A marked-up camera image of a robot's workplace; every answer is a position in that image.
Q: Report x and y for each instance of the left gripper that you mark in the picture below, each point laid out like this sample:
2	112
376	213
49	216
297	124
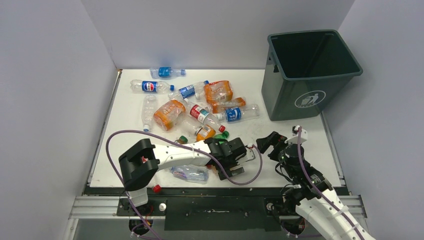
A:
229	172

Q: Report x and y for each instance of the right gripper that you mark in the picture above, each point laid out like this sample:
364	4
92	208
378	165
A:
274	139

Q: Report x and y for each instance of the crushed clear water bottle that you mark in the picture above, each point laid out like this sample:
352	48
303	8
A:
190	173

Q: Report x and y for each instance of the green plastic bottle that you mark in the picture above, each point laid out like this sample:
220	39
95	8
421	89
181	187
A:
224	135

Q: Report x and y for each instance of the orange juice bottle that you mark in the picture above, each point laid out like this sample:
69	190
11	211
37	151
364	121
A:
204	132

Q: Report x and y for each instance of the red label bottle red cap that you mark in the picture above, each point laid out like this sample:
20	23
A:
203	116

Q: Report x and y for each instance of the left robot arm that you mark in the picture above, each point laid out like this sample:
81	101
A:
140	163

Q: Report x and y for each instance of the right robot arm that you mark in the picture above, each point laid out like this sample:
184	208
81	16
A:
311	196

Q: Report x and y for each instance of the dark green trash bin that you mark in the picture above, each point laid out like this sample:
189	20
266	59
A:
304	71

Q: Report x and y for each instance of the clear bottle blue label right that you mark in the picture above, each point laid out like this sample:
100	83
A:
239	113

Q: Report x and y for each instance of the flat orange label bottle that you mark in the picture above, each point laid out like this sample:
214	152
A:
216	107

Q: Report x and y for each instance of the large orange label bottle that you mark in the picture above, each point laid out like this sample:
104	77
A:
218	91

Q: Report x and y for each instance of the red emergency button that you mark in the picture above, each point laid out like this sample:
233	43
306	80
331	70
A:
156	189

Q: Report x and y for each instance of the white knob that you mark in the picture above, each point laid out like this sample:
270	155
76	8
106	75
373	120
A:
162	207

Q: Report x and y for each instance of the orange label crushed bottle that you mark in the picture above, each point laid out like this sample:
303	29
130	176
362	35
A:
167	115

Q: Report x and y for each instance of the clear bottle blue label tilted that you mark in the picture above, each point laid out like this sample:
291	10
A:
195	89

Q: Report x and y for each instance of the clear unlabelled bottle blue cap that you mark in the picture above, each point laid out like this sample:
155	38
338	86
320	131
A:
149	106

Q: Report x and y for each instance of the clear bottle blue label far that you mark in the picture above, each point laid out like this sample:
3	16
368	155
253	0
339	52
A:
166	72

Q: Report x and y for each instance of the pepsi bottle blue cap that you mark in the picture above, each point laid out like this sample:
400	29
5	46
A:
149	86

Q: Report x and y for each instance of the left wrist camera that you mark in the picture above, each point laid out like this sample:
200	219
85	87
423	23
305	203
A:
249	155

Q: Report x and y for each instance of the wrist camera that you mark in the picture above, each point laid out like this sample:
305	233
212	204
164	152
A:
249	155
299	135

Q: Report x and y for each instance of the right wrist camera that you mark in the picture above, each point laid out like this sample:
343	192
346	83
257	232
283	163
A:
299	135

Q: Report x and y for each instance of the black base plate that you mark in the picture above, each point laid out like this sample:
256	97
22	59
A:
215	213

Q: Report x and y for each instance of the aluminium rail frame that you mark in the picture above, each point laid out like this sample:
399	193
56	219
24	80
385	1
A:
105	208

